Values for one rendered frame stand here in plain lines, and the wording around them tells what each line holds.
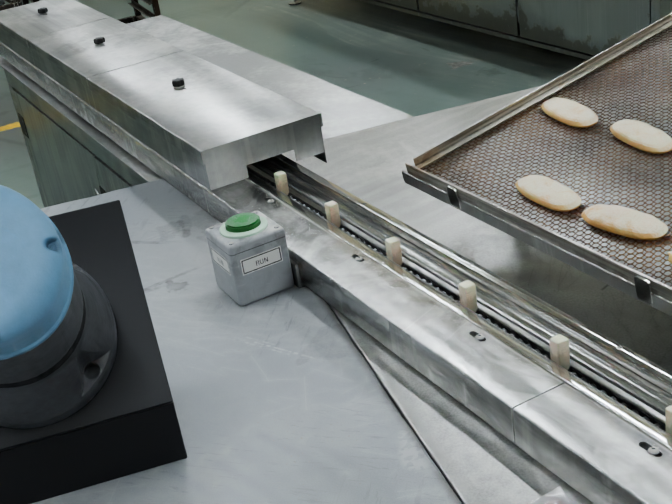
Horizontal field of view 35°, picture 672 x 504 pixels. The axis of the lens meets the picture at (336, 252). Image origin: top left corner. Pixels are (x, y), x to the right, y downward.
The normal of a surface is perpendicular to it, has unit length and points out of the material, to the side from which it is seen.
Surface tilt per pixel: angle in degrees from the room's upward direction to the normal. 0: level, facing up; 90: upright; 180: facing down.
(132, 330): 47
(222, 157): 90
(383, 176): 0
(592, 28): 90
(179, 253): 0
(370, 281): 0
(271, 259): 90
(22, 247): 52
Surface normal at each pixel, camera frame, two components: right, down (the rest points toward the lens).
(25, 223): 0.22, -0.26
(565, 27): -0.86, 0.33
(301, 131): 0.49, 0.32
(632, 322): -0.14, -0.89
